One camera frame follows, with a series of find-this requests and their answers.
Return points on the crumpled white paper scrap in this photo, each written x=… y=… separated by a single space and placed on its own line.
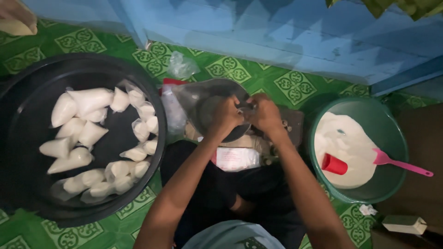
x=367 y=209

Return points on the large black basin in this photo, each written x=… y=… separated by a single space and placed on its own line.
x=79 y=138

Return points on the brown wooden board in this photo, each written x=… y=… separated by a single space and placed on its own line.
x=292 y=124

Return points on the person's light blue shirt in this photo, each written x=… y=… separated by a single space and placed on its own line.
x=235 y=237

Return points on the person's left hand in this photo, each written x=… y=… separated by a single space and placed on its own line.
x=226 y=116

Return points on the pink plastic spatula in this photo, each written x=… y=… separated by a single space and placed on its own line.
x=398 y=164

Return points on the person's right hand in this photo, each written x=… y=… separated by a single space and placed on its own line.
x=264 y=116

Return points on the clear plastic bag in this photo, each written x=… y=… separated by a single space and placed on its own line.
x=181 y=65
x=207 y=103

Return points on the white packet with red print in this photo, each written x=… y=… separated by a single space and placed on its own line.
x=237 y=159

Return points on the person's right fingers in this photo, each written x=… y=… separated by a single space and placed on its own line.
x=252 y=109

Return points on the pile of white filled bags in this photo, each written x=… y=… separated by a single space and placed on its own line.
x=100 y=141

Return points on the green plastic bucket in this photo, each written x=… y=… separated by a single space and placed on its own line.
x=360 y=150

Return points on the white rectangular block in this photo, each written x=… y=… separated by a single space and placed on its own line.
x=404 y=224

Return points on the crumpled clear plastic bag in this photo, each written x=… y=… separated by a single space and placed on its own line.
x=181 y=65

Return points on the person's black trousers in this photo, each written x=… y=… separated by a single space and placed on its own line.
x=221 y=193

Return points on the red plastic cup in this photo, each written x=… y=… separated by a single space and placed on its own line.
x=334 y=165

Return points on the white batter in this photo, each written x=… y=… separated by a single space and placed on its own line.
x=349 y=145

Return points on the pack of clear plastic bags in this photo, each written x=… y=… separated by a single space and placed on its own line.
x=173 y=110

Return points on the person's left fingers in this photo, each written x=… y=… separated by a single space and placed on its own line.
x=236 y=108

